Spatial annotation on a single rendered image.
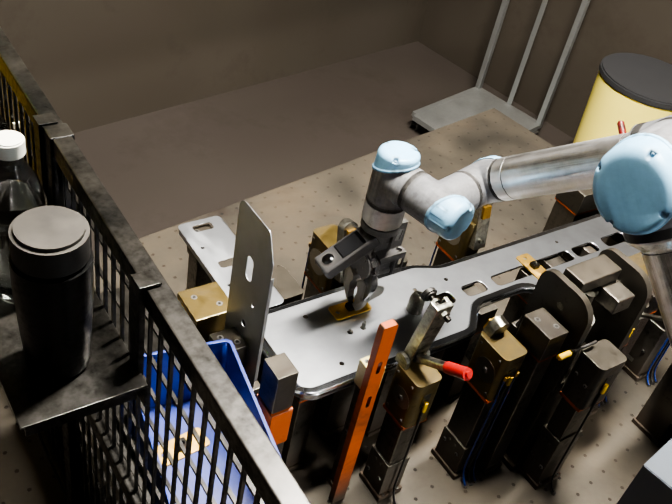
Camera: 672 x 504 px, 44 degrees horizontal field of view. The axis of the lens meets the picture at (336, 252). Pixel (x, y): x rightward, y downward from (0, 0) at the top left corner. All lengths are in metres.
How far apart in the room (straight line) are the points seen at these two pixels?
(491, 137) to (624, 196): 1.82
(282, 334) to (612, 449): 0.84
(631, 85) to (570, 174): 2.33
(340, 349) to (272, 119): 2.62
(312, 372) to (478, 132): 1.59
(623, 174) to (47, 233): 0.69
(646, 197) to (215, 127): 3.04
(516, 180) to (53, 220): 0.82
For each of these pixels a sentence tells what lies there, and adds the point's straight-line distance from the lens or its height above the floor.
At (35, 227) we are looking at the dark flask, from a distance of 0.79.
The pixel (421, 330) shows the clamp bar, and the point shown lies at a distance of 1.41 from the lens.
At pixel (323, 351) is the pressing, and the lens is 1.53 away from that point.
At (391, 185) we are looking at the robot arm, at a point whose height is 1.33.
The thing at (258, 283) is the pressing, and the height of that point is 1.23.
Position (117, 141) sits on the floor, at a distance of 3.80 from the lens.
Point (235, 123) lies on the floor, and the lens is 3.99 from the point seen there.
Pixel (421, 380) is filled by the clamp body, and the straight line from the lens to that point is 1.47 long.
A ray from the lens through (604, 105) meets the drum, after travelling 3.69.
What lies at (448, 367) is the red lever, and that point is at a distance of 1.40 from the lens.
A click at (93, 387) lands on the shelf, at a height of 1.43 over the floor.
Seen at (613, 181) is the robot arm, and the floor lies 1.57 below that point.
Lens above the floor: 2.11
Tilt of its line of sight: 40 degrees down
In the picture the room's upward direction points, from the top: 13 degrees clockwise
